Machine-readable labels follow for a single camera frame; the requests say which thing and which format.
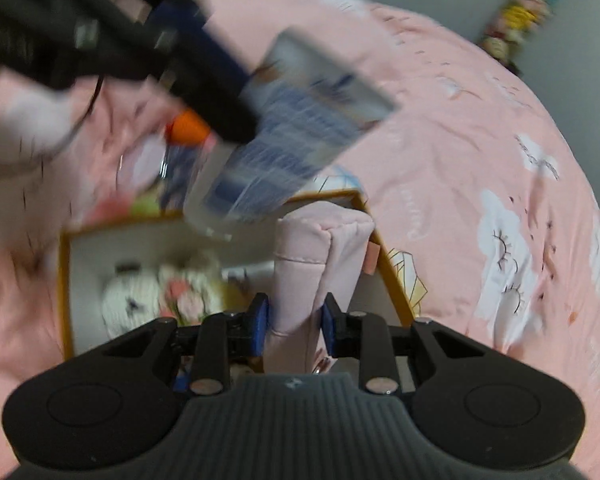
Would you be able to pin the pink fabric pouch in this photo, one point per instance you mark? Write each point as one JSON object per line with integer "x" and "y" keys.
{"x": 305, "y": 260}

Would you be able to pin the pink printed blanket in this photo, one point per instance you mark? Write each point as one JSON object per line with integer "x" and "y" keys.
{"x": 455, "y": 135}

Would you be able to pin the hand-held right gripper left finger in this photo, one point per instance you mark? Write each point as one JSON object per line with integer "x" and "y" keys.
{"x": 260, "y": 321}

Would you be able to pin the white blue lotion tube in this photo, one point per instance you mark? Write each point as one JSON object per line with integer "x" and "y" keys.
{"x": 290, "y": 135}

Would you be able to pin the orange cardboard box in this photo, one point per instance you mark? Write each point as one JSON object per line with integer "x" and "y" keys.
{"x": 90, "y": 270}

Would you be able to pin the hanging stack of plush toys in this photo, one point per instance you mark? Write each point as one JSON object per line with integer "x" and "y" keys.
{"x": 515, "y": 10}

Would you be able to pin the crocheted bunny doll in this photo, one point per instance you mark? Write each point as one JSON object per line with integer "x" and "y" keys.
{"x": 130, "y": 300}

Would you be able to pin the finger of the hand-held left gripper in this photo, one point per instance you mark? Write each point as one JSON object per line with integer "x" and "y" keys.
{"x": 220, "y": 110}
{"x": 210, "y": 42}

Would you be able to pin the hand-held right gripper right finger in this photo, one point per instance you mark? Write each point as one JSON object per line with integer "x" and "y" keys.
{"x": 327, "y": 321}

